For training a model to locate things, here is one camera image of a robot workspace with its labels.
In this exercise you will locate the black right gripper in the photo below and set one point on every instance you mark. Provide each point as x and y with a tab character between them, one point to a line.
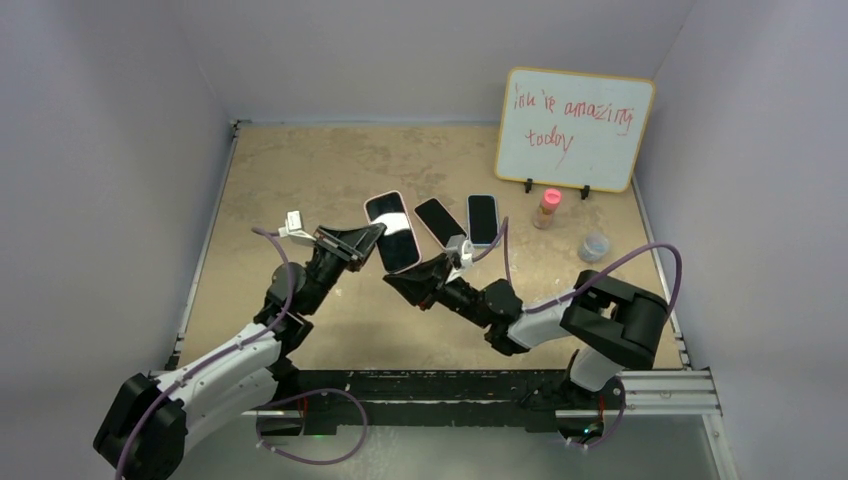
426	284

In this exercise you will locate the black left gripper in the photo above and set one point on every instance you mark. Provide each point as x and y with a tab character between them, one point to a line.
348	247

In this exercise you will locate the pink phone case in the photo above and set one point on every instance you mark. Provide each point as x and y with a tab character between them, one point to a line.
391	199

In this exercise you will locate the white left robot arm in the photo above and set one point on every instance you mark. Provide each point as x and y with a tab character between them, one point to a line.
154	421

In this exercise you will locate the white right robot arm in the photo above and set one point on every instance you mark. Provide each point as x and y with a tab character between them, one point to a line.
619	323

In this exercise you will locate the phone in blue case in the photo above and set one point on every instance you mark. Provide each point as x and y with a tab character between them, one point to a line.
483	221

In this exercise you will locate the pink capped bottle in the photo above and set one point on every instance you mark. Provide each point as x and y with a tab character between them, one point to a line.
544	213

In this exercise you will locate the small clear jar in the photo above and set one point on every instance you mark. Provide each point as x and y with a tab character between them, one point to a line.
594	247

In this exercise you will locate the yellow framed whiteboard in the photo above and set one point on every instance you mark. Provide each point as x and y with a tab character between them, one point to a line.
572	129

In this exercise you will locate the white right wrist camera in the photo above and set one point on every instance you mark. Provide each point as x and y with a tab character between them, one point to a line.
459	251

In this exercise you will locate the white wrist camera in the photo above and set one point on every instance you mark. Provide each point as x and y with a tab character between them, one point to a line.
293	230
459	251

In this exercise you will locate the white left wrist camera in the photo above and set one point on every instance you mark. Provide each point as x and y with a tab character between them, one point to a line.
293	230

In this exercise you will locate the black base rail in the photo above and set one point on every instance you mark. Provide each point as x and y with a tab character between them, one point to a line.
317	402

